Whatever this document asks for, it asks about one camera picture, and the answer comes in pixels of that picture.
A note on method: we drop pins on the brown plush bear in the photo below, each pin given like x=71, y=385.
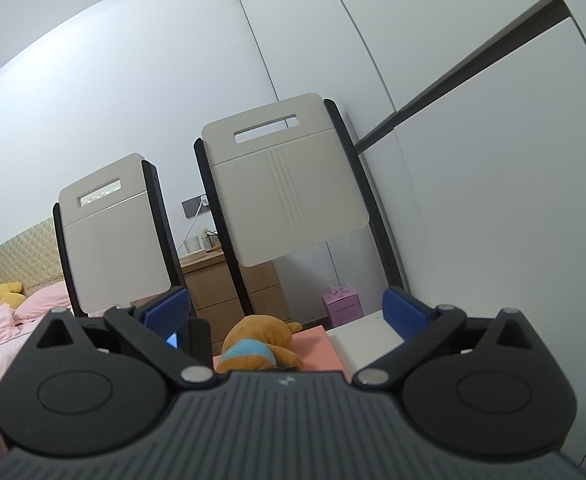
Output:
x=258, y=336

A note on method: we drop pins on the beige quilted headboard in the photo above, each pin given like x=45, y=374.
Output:
x=18, y=255

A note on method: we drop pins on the black ribbed object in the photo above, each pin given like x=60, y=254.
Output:
x=199, y=340

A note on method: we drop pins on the grey wall socket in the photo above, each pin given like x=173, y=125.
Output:
x=191, y=207

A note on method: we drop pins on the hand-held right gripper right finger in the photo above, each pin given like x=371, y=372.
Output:
x=404, y=310

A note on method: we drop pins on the white charger plug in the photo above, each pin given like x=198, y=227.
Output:
x=204, y=202

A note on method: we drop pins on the small cream folding chair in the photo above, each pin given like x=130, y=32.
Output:
x=113, y=250

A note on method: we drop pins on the pink cardboard box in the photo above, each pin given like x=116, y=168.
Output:
x=343, y=310

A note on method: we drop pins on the white flat box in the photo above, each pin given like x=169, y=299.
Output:
x=365, y=345

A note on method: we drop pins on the wooden nightstand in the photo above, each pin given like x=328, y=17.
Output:
x=208, y=285

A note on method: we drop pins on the white cup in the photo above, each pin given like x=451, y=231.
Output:
x=192, y=245

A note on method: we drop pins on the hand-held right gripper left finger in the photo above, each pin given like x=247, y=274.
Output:
x=165, y=312

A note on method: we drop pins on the yellow plush toy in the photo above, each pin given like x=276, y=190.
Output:
x=4, y=294

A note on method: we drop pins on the pink pillow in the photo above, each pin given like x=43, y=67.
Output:
x=43, y=304

